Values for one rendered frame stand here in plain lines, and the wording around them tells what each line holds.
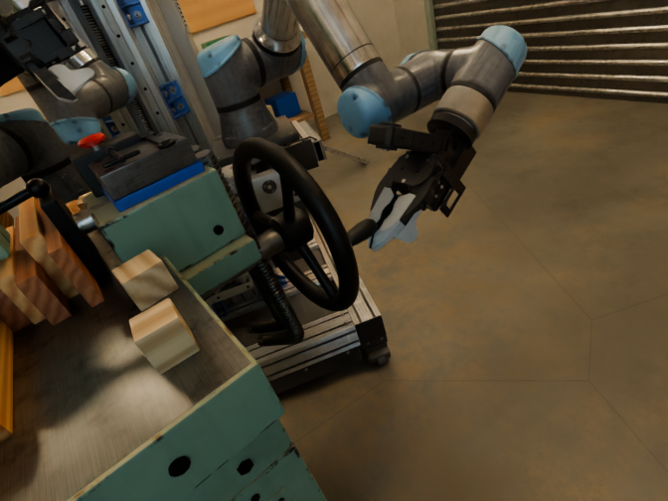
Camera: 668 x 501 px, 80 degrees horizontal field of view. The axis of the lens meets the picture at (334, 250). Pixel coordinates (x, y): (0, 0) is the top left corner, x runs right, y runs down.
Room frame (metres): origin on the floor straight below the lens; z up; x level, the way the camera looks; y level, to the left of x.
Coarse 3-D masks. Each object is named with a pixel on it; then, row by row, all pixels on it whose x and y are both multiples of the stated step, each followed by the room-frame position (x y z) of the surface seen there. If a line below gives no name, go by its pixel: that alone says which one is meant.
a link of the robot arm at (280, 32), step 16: (272, 0) 1.00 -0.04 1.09; (272, 16) 1.02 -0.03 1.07; (288, 16) 1.01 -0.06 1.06; (256, 32) 1.08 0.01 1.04; (272, 32) 1.05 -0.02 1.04; (288, 32) 1.04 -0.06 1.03; (256, 48) 1.08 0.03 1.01; (272, 48) 1.06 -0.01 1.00; (288, 48) 1.06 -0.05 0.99; (304, 48) 1.14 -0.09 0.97; (272, 64) 1.08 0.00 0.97; (288, 64) 1.10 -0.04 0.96; (272, 80) 1.11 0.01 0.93
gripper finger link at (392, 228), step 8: (400, 200) 0.47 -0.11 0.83; (408, 200) 0.46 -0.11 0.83; (400, 208) 0.46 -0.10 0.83; (392, 216) 0.46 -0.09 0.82; (400, 216) 0.45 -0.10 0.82; (416, 216) 0.47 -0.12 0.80; (384, 224) 0.46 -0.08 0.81; (392, 224) 0.45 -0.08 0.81; (400, 224) 0.45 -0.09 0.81; (408, 224) 0.46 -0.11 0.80; (376, 232) 0.46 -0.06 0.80; (384, 232) 0.45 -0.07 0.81; (392, 232) 0.45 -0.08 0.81; (400, 232) 0.46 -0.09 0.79; (408, 232) 0.46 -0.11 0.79; (416, 232) 0.47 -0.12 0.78; (376, 240) 0.45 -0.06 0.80; (384, 240) 0.45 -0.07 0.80; (400, 240) 0.46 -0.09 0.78; (408, 240) 0.46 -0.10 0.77; (376, 248) 0.45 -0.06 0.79
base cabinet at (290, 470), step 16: (272, 464) 0.24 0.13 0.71; (288, 464) 0.25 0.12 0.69; (304, 464) 0.26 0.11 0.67; (256, 480) 0.23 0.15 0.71; (272, 480) 0.24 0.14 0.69; (288, 480) 0.24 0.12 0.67; (304, 480) 0.25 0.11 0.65; (240, 496) 0.22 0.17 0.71; (256, 496) 0.23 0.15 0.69; (272, 496) 0.23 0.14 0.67; (288, 496) 0.24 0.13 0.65; (304, 496) 0.25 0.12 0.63; (320, 496) 0.25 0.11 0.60
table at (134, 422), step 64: (256, 256) 0.42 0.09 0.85; (64, 320) 0.33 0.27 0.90; (128, 320) 0.30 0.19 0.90; (192, 320) 0.27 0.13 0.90; (64, 384) 0.24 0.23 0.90; (128, 384) 0.22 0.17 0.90; (192, 384) 0.20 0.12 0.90; (256, 384) 0.19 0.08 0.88; (0, 448) 0.19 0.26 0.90; (64, 448) 0.18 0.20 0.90; (128, 448) 0.16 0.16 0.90; (192, 448) 0.17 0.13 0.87
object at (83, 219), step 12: (48, 204) 0.39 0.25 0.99; (60, 204) 0.40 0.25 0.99; (96, 204) 0.45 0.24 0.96; (48, 216) 0.39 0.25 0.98; (60, 216) 0.39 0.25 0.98; (72, 216) 0.44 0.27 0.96; (84, 216) 0.43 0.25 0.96; (60, 228) 0.39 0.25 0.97; (72, 228) 0.39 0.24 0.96; (84, 228) 0.43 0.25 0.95; (96, 228) 0.43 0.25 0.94; (72, 240) 0.39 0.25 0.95; (84, 240) 0.40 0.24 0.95; (84, 252) 0.39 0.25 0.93; (96, 252) 0.42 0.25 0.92; (84, 264) 0.39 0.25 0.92; (96, 264) 0.39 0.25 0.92
